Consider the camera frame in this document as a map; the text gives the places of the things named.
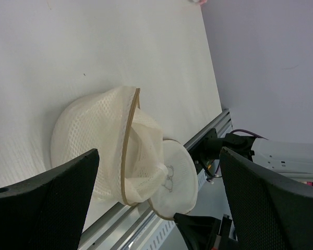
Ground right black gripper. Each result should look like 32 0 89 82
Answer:
174 213 237 250

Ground white mesh bag pink trim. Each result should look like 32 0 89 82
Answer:
190 0 207 5

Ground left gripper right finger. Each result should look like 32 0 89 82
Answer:
220 147 313 249

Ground round mesh laundry bag glasses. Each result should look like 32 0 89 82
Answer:
51 86 198 220

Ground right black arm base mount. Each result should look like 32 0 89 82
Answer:
189 128 222 181

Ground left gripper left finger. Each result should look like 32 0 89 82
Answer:
0 149 99 249

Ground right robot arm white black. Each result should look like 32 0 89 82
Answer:
175 133 313 249

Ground white slotted cable duct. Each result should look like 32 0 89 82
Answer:
143 171 209 250

